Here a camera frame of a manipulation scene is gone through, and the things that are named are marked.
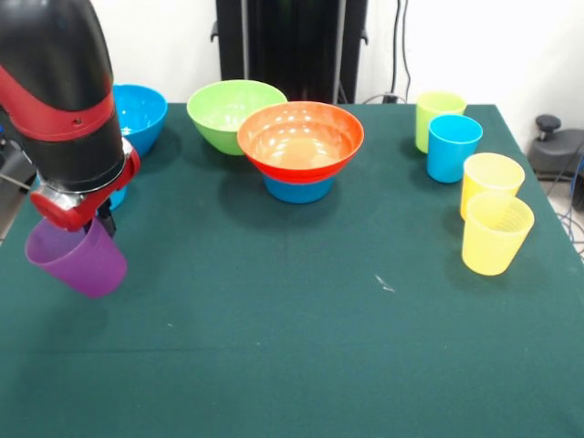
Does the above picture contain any green cup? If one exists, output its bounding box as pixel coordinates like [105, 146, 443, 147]
[414, 90, 468, 154]

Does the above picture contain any green bowl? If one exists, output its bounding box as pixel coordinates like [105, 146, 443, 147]
[186, 78, 289, 157]

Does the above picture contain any black wall cable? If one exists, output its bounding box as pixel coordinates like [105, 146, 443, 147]
[391, 0, 414, 104]

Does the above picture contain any blue cup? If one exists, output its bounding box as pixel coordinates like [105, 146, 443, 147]
[426, 114, 484, 184]

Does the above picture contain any dark green tablecloth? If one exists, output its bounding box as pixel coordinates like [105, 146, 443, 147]
[0, 102, 584, 438]

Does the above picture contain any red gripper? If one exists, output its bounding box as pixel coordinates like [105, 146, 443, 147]
[29, 148, 142, 240]

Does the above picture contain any large blue bowl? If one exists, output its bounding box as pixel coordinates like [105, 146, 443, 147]
[111, 84, 169, 159]

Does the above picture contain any orange bowl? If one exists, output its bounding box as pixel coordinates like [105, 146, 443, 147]
[236, 100, 366, 185]

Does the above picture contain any purple cup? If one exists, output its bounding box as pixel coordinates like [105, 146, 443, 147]
[24, 217, 129, 300]

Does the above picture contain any small blue bowl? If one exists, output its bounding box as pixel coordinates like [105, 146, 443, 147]
[108, 182, 128, 213]
[263, 175, 337, 204]

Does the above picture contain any yellow cup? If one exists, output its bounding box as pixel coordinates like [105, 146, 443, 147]
[459, 152, 527, 221]
[461, 192, 536, 277]

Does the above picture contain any black stand base with knob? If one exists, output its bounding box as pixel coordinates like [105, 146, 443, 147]
[528, 113, 584, 183]

